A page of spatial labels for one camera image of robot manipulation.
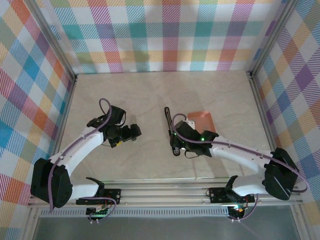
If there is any orange dice block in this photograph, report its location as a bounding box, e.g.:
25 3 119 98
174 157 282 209
186 110 217 134

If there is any small lit circuit board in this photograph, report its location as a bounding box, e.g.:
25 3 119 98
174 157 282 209
86 206 111 217
228 204 247 217

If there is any checked cloth backdrop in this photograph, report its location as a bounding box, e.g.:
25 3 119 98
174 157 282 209
47 0 277 75
252 0 320 240
0 0 74 240

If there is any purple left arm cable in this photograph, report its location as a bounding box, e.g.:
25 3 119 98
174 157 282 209
48 98 114 214

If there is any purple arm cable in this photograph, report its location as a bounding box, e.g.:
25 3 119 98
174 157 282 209
48 98 114 214
171 112 311 195

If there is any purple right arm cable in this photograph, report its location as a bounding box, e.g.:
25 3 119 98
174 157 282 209
171 112 311 195

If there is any aluminium side rail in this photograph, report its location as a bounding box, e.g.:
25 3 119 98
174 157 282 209
48 75 78 161
247 71 287 176

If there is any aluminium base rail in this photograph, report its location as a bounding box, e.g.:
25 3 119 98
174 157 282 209
27 178 305 208

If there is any slotted grey cable duct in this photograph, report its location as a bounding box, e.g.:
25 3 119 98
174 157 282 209
39 209 231 218

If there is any aluminium frame post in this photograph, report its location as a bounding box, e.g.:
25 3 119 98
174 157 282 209
23 0 78 82
246 0 300 78

